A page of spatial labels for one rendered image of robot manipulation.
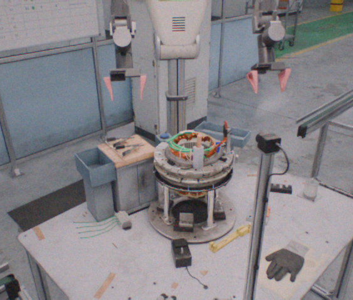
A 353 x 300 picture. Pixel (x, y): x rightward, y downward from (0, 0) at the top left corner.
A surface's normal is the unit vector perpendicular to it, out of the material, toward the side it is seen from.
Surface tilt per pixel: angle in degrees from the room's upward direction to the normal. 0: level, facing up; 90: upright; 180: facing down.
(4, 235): 0
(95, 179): 90
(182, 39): 90
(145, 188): 90
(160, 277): 0
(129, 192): 90
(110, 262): 0
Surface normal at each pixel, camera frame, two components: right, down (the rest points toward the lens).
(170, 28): 0.13, 0.46
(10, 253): -0.01, -0.88
